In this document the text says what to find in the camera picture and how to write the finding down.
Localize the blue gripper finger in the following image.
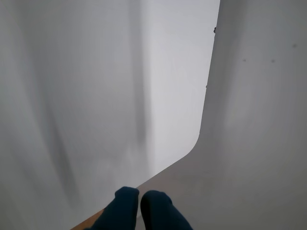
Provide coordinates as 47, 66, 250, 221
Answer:
140, 190, 195, 230
83, 186, 140, 230

